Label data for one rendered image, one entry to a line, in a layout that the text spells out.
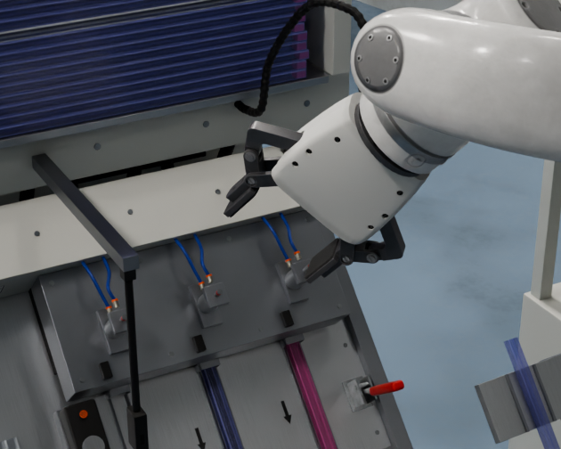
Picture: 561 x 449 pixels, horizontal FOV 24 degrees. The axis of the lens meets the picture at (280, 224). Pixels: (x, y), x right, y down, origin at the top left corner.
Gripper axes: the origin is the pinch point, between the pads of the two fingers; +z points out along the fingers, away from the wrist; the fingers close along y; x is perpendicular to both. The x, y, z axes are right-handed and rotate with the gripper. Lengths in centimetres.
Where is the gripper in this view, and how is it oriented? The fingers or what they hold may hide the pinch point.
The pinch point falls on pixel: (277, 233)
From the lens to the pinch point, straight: 112.1
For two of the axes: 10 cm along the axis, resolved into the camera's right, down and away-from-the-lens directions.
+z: -6.1, 5.2, 6.1
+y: -7.5, -6.2, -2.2
